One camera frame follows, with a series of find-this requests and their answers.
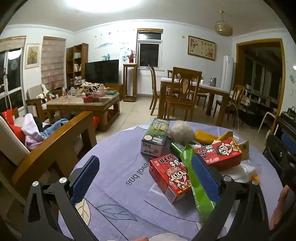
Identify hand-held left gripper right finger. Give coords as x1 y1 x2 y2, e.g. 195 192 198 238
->
191 154 278 241

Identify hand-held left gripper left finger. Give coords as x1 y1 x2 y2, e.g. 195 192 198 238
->
22 155 102 241

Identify green wrapper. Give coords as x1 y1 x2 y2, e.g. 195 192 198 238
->
180 148 216 223

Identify red milk carton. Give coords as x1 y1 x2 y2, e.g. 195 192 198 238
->
149 153 192 204
195 138 243 171

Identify yellow wrapper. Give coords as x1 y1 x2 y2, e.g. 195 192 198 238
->
194 130 233 145

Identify white fluffy ball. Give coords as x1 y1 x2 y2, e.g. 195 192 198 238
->
167 120 196 142

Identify blue green milk carton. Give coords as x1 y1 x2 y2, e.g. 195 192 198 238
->
141 118 170 156

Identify person's right hand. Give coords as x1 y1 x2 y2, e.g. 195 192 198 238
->
269 185 292 230

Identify wooden armchair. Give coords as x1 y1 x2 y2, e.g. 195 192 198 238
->
0 111 97 232

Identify pile of clothes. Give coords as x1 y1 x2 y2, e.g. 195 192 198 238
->
1 109 70 151

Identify wooden coffee table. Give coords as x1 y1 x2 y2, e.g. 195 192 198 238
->
46 92 121 132

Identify black chair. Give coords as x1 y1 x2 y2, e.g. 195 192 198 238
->
262 133 296 186

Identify wooden dining chair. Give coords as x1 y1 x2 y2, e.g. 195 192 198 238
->
165 67 202 121
149 66 162 109
213 85 246 127

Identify white plastic chair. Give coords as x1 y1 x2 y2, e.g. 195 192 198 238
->
258 112 278 133

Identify wooden dining table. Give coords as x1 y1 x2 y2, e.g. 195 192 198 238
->
159 77 230 127

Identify plush toys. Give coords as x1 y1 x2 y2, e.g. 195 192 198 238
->
36 85 59 103

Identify wooden plant stand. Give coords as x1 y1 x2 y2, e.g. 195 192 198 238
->
122 62 138 102

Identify black television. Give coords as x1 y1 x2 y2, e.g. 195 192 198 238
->
85 60 119 84

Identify black handbag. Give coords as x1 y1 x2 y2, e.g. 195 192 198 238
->
281 106 296 120

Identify white radiator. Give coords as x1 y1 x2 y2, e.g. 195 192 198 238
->
137 75 162 95

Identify wooden bookshelf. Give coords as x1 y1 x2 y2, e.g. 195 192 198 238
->
66 43 89 88

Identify white standing air conditioner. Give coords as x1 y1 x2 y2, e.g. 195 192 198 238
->
222 56 234 90

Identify beige roman blind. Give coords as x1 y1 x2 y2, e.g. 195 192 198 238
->
41 36 66 90

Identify framed floral picture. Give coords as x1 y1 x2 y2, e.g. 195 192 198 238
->
188 35 216 61

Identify framed sunflower picture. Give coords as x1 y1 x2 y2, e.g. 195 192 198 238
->
25 43 41 69

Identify window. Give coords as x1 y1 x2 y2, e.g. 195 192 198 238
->
137 29 164 69

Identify ceiling lamp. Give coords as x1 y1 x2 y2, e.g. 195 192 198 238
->
215 10 233 36

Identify white cable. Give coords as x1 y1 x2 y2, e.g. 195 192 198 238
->
231 102 242 133

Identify wooden door frame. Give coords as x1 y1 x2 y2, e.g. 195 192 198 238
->
235 38 286 135

